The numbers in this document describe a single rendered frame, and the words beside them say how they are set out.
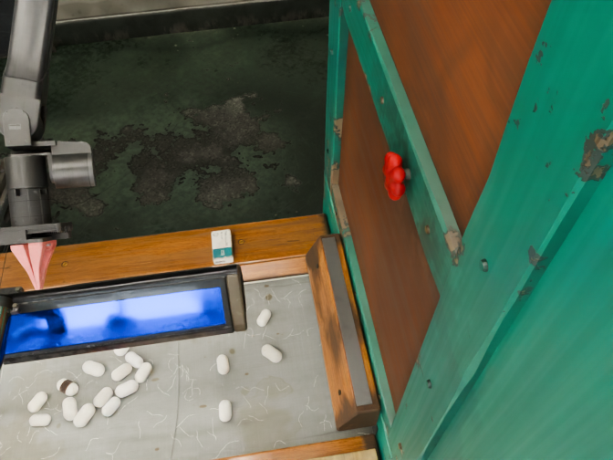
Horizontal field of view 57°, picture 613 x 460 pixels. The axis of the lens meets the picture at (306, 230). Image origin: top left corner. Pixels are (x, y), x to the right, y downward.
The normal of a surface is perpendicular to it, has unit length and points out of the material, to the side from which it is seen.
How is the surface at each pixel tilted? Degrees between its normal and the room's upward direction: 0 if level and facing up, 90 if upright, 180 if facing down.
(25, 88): 42
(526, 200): 90
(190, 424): 0
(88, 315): 58
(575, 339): 90
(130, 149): 0
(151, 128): 0
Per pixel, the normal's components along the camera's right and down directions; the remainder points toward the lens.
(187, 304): 0.13, 0.36
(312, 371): 0.00, -0.59
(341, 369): -0.90, -0.14
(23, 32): 0.23, 0.02
